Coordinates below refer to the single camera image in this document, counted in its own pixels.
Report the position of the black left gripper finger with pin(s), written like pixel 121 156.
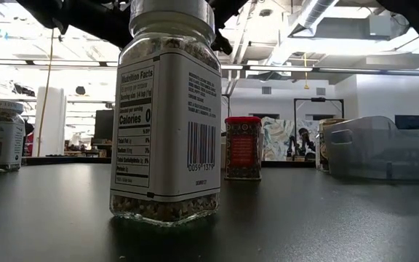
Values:
pixel 222 43

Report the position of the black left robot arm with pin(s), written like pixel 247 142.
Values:
pixel 86 18

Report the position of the black background robot arm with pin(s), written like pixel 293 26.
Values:
pixel 302 143

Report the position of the long ceiling light bar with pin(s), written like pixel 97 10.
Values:
pixel 49 63
pixel 304 68

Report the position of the marble patterned board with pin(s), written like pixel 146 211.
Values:
pixel 275 138

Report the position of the dark monitor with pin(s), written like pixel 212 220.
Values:
pixel 104 125

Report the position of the white column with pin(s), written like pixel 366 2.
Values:
pixel 51 120

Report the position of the clear plastic bin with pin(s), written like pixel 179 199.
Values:
pixel 377 153

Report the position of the dark screen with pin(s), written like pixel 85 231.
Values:
pixel 410 122

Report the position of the grey ceiling duct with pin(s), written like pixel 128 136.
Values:
pixel 315 14

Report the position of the black stand frame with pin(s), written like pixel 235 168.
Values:
pixel 318 99

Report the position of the black metal table frame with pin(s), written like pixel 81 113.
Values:
pixel 67 160

